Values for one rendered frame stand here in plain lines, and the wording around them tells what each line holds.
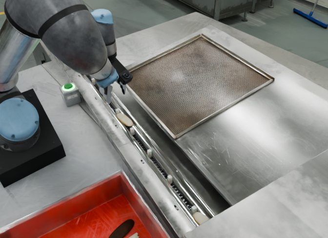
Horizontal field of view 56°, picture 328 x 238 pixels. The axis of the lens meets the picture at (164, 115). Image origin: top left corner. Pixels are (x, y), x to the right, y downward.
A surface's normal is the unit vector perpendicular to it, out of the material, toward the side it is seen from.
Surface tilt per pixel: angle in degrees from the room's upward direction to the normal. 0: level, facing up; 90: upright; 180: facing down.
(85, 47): 92
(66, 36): 76
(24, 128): 52
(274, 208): 0
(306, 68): 0
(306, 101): 10
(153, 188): 0
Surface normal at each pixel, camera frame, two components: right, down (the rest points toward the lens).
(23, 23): -0.26, 0.72
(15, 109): 0.50, -0.09
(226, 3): 0.51, 0.55
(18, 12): -0.41, 0.57
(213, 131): -0.16, -0.69
